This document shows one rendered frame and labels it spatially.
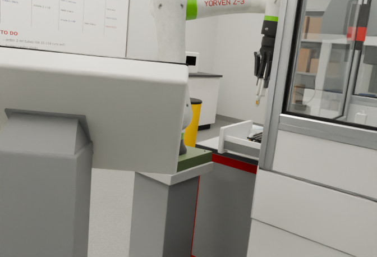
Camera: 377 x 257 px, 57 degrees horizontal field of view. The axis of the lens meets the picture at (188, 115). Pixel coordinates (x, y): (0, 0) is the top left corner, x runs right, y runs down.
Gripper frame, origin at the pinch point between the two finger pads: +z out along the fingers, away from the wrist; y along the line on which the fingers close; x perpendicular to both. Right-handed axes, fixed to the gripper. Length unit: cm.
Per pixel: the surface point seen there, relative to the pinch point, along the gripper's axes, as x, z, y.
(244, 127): -7.2, 20.9, 9.5
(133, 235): 37, 72, 25
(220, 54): -378, 28, 360
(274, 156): 44, 8, -38
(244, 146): 9.0, 23.2, -4.0
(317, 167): 42, 7, -48
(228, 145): 10.6, 24.9, 3.2
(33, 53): 97, -12, -19
